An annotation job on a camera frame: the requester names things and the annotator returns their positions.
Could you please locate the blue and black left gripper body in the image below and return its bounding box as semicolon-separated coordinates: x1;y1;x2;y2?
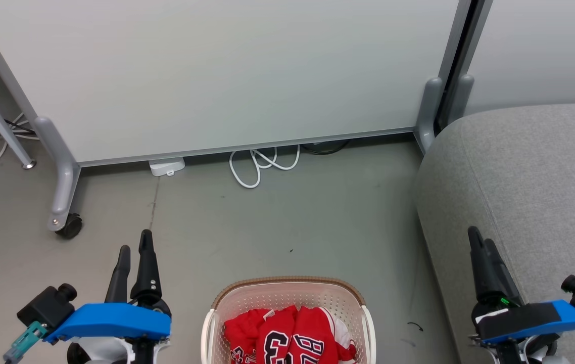
45;302;172;364

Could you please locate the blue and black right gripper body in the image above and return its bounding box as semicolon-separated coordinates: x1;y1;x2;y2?
471;298;575;364

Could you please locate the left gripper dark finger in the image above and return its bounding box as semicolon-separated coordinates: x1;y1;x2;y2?
105;245;131;304
130;230;172;317

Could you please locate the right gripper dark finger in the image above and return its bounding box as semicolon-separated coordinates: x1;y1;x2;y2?
468;226;503;304
485;239;523;305

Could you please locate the grey fabric sofa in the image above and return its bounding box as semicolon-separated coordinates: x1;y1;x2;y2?
415;103;575;364

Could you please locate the black caster wheel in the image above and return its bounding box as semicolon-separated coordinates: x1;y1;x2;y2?
55;213;84;240

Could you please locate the white power adapter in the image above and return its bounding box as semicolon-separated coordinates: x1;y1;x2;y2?
148;157;186;177

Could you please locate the grey partition leg with caster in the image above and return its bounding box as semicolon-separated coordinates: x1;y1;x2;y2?
34;116;82;233

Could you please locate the beige plastic laundry basket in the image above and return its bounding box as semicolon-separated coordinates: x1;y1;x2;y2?
201;276;376;364

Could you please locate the large white partition panel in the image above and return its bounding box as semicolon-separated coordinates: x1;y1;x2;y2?
0;0;471;168

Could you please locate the narrow white partition panel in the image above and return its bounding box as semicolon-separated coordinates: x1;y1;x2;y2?
463;0;575;116

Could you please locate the teal left camera cable plug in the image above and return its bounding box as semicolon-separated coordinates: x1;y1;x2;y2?
4;321;46;363

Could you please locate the looped white cable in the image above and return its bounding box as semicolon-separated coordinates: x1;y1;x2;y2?
229;145;301;189

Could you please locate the black cable under partition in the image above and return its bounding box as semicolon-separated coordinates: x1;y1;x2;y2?
300;140;352;155

